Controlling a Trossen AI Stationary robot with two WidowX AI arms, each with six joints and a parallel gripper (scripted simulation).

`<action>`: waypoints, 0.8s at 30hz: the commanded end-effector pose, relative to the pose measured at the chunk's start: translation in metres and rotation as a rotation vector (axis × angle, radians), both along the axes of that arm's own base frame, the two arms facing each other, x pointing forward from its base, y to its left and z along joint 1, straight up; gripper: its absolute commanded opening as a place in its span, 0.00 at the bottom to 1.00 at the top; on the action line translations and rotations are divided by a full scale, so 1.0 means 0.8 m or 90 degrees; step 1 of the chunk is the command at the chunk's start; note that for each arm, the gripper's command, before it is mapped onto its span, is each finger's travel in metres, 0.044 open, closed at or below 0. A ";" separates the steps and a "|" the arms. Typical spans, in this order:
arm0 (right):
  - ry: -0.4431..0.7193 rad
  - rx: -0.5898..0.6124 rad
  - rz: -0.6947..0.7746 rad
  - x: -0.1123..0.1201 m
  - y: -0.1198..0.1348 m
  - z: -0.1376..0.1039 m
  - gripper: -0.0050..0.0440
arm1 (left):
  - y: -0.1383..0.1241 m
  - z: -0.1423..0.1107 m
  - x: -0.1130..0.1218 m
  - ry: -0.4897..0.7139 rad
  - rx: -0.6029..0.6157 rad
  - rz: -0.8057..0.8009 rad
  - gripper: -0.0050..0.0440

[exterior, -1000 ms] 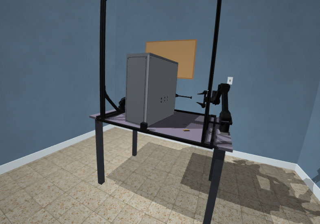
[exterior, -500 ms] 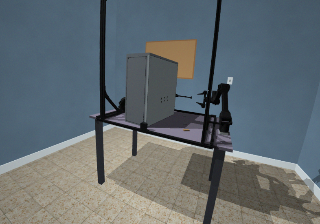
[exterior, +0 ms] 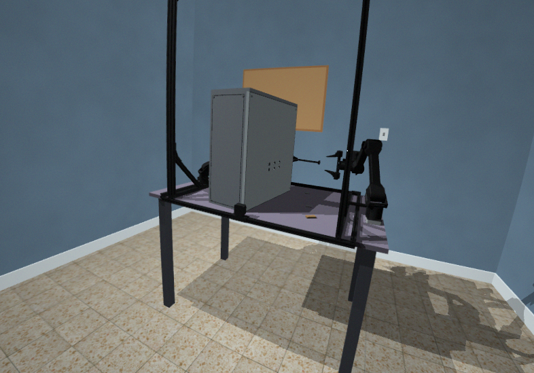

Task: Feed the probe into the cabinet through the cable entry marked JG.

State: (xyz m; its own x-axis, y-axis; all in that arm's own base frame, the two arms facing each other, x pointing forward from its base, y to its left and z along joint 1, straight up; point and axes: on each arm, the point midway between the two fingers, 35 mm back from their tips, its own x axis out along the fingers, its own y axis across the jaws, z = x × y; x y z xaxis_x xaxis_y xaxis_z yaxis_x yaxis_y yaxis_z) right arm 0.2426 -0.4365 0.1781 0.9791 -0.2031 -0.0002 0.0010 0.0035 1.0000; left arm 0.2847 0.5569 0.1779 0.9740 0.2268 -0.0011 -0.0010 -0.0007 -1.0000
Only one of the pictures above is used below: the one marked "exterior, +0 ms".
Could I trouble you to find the tall grey cabinet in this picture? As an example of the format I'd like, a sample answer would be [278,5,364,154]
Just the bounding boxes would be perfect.
[209,88,298,209]

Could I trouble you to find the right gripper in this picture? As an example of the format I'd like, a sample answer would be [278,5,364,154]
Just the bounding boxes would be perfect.
[325,151,345,179]

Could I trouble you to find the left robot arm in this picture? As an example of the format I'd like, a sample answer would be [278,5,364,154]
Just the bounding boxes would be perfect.
[198,161,209,184]

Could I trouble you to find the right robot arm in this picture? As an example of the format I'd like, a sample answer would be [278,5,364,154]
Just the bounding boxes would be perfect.
[351,139,388,221]

